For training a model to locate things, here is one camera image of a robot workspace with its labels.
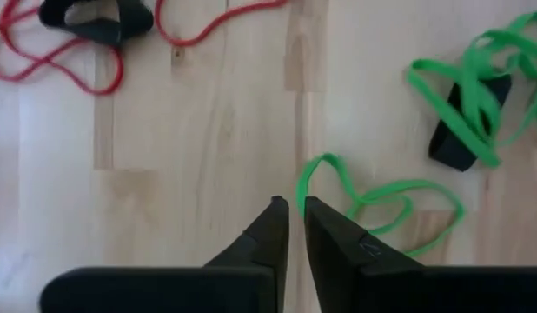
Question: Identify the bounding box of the red rubber band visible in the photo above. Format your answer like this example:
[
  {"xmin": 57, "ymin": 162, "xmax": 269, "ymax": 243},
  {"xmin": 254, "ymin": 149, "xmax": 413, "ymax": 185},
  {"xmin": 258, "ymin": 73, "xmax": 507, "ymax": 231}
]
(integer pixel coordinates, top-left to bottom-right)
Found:
[
  {"xmin": 0, "ymin": 0, "xmax": 124, "ymax": 97},
  {"xmin": 154, "ymin": 0, "xmax": 289, "ymax": 48}
]

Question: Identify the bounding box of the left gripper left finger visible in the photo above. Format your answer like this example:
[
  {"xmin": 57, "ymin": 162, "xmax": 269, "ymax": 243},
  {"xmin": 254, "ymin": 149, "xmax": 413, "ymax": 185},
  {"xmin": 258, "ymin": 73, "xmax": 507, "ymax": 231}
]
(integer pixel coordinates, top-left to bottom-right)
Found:
[{"xmin": 38, "ymin": 195, "xmax": 291, "ymax": 313}]

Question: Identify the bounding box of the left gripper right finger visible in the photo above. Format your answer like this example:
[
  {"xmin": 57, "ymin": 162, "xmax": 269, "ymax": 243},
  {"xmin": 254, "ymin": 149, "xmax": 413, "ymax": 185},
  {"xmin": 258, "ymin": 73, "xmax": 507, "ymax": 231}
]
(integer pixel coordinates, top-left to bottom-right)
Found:
[{"xmin": 303, "ymin": 196, "xmax": 537, "ymax": 313}]

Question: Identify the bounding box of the wide black rubber band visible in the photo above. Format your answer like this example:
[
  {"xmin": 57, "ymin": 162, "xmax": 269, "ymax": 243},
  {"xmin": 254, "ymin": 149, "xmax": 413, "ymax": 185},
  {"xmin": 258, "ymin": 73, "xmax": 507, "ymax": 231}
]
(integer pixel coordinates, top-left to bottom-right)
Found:
[{"xmin": 37, "ymin": 0, "xmax": 155, "ymax": 47}]

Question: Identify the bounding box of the green rubber band bunch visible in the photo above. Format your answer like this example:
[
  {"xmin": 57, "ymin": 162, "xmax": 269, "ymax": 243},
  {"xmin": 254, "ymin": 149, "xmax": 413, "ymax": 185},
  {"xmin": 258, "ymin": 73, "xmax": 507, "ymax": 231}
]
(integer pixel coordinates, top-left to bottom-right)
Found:
[{"xmin": 405, "ymin": 10, "xmax": 537, "ymax": 170}]

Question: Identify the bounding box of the black handle on green band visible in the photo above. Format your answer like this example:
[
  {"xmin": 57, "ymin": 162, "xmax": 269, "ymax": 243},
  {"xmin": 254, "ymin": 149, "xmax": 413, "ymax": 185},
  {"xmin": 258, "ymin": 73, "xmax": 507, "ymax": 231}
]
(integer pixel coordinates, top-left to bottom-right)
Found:
[{"xmin": 428, "ymin": 73, "xmax": 513, "ymax": 173}]

